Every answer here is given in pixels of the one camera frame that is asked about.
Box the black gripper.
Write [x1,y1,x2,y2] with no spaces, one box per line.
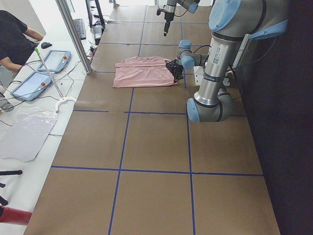
[163,11,174,37]
[172,64,184,83]

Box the pink Snoopy t-shirt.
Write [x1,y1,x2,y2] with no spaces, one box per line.
[112,56,176,88]

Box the white mounting plate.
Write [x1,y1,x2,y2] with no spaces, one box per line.
[193,66,231,87]

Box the black keyboard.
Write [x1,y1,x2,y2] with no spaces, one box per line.
[73,18,87,40]

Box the white hooked stick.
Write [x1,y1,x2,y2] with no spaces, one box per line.
[34,47,76,113]

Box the blue teach pendant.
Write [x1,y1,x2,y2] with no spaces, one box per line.
[44,50,71,73]
[11,72,52,101]

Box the black computer mouse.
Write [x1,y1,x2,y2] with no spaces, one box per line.
[41,42,52,49]

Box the person in black shirt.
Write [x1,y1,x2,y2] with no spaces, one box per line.
[0,10,44,73]

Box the clear plastic bag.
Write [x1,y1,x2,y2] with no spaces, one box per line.
[0,107,58,162]

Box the red fire extinguisher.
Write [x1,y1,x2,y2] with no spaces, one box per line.
[0,206,32,225]

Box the aluminium frame post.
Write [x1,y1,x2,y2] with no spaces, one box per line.
[56,0,92,75]

